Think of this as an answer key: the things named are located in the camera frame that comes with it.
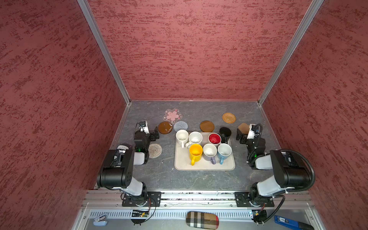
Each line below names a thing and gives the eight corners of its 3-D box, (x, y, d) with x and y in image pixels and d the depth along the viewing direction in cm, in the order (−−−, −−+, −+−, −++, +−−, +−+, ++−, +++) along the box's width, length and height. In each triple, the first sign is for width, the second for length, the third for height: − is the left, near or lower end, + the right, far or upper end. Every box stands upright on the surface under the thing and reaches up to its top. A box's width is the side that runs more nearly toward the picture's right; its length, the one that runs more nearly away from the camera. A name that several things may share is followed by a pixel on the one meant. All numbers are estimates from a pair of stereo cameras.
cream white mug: (176, 150, 92) (175, 144, 85) (177, 136, 99) (176, 129, 92) (188, 150, 92) (189, 144, 85) (188, 136, 99) (189, 129, 92)
